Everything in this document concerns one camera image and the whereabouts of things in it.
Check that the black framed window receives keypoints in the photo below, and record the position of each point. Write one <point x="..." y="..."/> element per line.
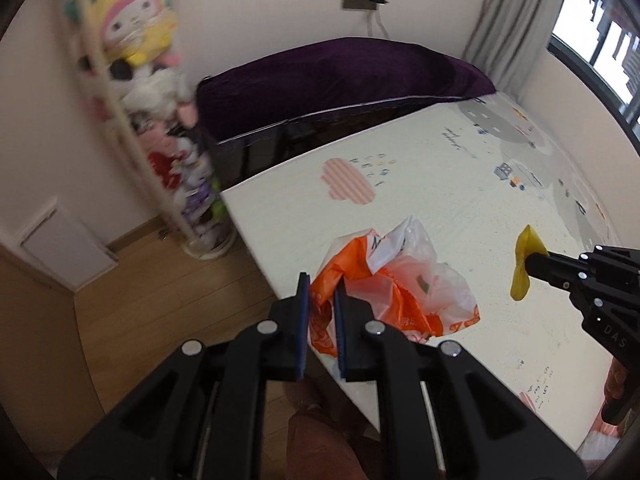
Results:
<point x="598" y="41"/>

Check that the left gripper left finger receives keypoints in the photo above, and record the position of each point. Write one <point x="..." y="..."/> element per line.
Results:
<point x="200" y="413"/>

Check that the orange white plastic bag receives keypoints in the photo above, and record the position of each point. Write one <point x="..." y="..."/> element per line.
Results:
<point x="400" y="276"/>

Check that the plush toy storage tower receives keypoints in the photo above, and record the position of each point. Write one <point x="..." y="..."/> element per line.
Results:
<point x="130" y="69"/>

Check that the person's brown trouser legs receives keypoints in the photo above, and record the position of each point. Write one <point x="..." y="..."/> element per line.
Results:
<point x="316" y="447"/>

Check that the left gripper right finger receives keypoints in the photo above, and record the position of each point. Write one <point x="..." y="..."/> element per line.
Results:
<point x="442" y="413"/>

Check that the grey window curtain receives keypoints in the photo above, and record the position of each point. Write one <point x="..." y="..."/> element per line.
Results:
<point x="508" y="40"/>

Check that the white wall access panel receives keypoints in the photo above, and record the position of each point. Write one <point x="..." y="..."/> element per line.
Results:
<point x="65" y="248"/>

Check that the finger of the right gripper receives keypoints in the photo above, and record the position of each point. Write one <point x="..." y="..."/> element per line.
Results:
<point x="560" y="271"/>

